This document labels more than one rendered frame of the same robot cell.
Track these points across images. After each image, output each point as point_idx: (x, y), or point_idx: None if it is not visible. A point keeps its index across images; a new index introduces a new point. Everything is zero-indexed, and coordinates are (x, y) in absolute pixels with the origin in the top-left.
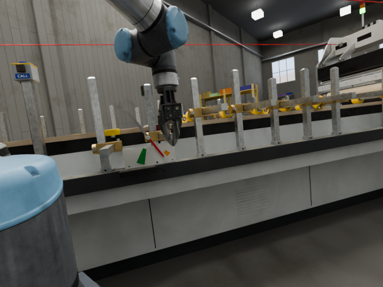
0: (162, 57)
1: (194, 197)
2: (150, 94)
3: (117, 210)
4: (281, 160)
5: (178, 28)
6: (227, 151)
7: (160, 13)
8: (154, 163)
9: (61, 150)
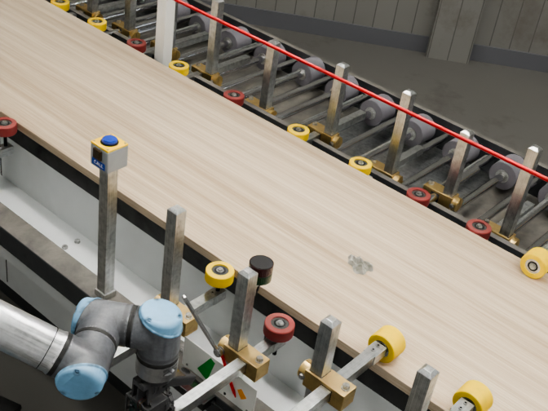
0: (134, 348)
1: None
2: (243, 293)
3: None
4: None
5: (71, 391)
6: None
7: (49, 373)
8: (220, 391)
9: (163, 240)
